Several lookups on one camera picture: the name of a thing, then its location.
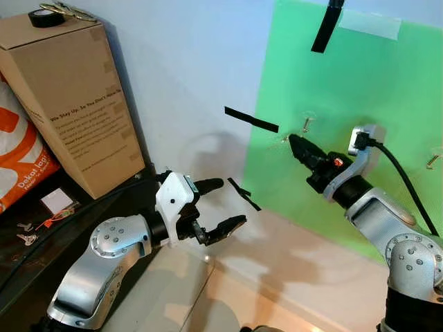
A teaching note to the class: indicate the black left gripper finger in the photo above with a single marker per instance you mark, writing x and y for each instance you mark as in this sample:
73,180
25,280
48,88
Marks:
209,186
225,228

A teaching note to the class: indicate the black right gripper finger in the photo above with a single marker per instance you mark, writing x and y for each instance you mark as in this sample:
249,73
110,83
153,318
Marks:
308,160
304,145

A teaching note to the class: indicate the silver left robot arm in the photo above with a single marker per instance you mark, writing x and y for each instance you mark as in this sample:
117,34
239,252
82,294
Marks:
104,250

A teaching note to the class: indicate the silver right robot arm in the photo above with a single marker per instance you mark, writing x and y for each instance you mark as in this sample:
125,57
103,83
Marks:
387,221

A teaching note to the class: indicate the black tape strip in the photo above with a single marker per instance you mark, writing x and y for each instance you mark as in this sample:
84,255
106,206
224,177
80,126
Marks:
243,194
250,119
327,28

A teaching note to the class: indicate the white paper note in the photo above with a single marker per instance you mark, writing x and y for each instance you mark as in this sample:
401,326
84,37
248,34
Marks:
57,200

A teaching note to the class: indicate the clear tape piece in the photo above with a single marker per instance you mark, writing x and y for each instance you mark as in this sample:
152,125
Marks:
374,24

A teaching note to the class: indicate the tall printed cardboard box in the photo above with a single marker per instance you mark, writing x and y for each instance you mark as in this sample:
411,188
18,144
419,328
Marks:
69,90

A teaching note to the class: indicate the orange and white bag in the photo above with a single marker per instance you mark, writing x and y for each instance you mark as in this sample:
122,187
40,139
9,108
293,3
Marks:
21,159

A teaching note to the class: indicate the black table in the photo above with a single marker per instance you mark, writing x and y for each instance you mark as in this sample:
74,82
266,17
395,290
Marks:
14,271

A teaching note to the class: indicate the silver key bunch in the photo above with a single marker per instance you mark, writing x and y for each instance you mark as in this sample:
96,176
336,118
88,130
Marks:
82,14

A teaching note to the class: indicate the black tape roll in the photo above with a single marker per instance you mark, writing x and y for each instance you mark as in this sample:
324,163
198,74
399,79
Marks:
45,24

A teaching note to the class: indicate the clear adhesive wall hook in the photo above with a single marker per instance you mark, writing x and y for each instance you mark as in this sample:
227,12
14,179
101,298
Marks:
306,124
284,137
432,161

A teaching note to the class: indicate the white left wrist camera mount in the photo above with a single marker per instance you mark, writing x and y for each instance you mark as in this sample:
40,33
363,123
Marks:
173,197

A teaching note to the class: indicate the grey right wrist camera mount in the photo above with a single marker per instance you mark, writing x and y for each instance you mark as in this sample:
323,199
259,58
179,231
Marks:
372,138

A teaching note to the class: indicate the green wall board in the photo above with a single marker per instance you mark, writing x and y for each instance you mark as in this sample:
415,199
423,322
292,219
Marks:
374,83

